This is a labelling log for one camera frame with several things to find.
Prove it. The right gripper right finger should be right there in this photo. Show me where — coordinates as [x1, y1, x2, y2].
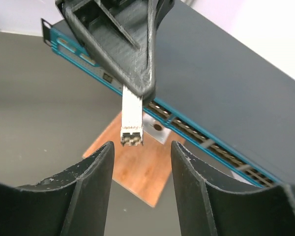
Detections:
[171, 141, 295, 236]

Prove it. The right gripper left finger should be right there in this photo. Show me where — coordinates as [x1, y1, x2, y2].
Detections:
[0, 141, 114, 236]

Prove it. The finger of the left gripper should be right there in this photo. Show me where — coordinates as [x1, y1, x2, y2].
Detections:
[55, 0, 175, 101]

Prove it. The silver transceiver plug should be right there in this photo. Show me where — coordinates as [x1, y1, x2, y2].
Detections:
[120, 85, 143, 146]

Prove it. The wooden board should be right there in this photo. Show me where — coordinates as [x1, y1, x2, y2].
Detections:
[82, 112, 186, 208]

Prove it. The blue-grey network switch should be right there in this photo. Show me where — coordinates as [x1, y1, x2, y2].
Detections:
[41, 0, 295, 187]

